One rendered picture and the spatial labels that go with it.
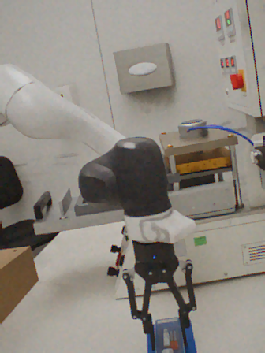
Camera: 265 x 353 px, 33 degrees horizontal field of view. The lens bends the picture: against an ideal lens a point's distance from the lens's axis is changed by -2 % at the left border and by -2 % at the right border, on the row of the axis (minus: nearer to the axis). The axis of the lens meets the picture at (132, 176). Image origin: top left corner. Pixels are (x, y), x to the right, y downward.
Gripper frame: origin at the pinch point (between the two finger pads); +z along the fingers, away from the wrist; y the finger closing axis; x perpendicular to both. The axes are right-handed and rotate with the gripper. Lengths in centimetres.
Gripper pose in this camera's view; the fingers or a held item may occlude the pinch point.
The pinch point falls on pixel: (167, 331)
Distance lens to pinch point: 93.9
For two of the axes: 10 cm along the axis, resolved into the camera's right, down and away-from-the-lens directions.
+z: 1.7, 9.6, 2.1
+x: -0.2, 2.2, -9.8
